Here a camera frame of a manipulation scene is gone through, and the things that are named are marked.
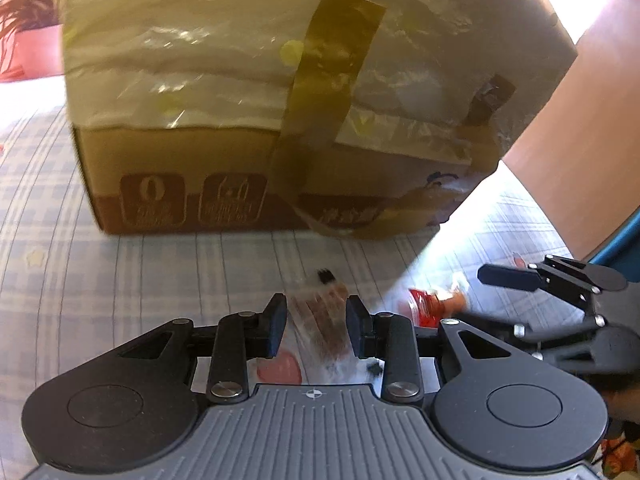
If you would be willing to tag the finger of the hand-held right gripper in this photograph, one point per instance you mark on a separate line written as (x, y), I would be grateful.
(565, 275)
(560, 331)

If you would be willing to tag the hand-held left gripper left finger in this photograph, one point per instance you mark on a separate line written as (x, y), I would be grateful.
(277, 327)

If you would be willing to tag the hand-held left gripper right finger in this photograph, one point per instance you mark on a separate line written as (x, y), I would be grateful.
(355, 327)

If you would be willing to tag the clear packet with brown snacks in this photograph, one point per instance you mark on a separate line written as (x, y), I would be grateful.
(322, 315)

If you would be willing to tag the red snack packet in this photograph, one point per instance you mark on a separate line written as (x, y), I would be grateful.
(432, 302)

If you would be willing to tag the cardboard box with plastic liner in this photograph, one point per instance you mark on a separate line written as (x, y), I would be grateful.
(225, 85)

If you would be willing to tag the wooden door panel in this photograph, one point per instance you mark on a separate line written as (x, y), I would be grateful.
(575, 135)

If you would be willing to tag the checked tablecloth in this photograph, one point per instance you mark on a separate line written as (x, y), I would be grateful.
(100, 270)

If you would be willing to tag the printed room backdrop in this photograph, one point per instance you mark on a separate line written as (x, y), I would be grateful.
(25, 20)

